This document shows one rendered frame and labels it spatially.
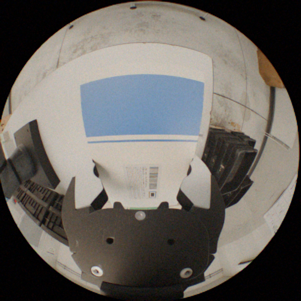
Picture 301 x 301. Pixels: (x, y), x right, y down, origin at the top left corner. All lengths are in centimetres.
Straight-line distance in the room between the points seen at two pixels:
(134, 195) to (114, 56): 25
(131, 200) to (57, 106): 27
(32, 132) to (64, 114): 16
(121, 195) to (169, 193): 7
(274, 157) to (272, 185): 58
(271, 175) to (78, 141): 275
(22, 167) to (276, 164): 297
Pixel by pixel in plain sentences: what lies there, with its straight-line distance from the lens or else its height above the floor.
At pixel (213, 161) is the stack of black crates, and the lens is 78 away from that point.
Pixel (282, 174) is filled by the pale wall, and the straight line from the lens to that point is 256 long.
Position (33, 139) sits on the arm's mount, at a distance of 39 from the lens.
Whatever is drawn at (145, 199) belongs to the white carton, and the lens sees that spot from 16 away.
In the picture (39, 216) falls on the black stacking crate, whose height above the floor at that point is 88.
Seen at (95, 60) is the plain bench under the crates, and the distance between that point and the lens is 24.
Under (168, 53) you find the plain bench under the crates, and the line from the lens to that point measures 22.
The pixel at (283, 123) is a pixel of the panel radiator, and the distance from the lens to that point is 245.
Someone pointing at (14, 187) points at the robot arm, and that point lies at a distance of 47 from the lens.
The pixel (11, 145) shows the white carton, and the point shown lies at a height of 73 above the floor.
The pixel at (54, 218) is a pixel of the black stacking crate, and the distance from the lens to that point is 53.
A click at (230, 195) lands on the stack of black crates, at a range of 122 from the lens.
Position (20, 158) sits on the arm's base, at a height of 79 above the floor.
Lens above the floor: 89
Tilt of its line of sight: 61 degrees down
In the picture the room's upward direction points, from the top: 176 degrees clockwise
